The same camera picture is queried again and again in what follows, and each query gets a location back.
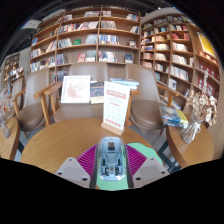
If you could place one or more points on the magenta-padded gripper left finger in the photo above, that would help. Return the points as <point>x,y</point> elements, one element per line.
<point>71,170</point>

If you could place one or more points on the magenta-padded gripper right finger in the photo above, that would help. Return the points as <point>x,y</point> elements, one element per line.
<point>151,170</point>

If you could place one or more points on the transparent computer mouse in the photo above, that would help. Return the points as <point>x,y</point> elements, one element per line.
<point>111,160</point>

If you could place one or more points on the green cloud-shaped mouse pad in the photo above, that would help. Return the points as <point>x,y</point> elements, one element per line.
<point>146,151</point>

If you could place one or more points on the round wooden side table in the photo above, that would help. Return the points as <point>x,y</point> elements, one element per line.
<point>8,143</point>
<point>193,150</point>

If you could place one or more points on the glass vase with beige flowers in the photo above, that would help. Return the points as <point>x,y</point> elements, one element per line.
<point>190,131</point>

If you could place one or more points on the brown cushioned wooden armchair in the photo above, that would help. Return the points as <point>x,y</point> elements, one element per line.
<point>30,116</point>
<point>76,111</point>
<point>143,113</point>

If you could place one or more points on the stack of colourful books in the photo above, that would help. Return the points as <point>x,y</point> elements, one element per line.
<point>173,116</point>

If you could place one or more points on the white sign on wooden base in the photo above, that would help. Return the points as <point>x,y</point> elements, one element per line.
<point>115,105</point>

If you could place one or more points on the glass vase with pink flowers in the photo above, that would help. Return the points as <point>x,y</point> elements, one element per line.
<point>5,130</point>

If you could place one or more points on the white framed floral picture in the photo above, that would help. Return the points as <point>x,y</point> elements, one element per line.
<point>75,89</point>

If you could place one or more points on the dark blue book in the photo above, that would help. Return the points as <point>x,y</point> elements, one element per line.
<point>97,91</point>

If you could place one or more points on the stack of light blue books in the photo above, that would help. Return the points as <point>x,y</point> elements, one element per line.
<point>125,82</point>

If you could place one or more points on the distant wooden bookshelf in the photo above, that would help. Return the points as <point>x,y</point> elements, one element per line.
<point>11,68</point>

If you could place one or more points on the tall wooden bookshelf with books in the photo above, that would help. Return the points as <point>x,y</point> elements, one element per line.
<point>173,50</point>

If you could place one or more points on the wide wooden bookshelf with books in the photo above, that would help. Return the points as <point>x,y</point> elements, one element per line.
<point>86,36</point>

